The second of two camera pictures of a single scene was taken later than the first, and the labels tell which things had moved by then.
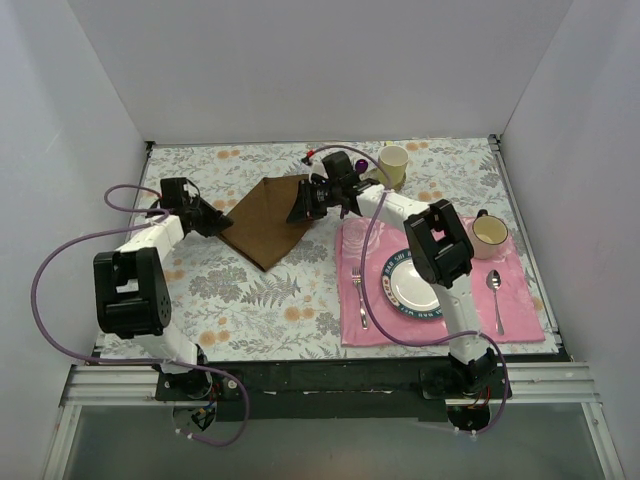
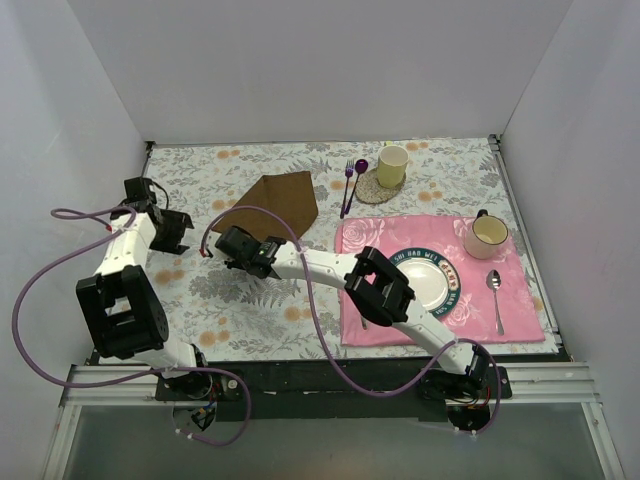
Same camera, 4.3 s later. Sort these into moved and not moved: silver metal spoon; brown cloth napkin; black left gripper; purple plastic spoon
Moved: black left gripper
Not moved: brown cloth napkin; purple plastic spoon; silver metal spoon
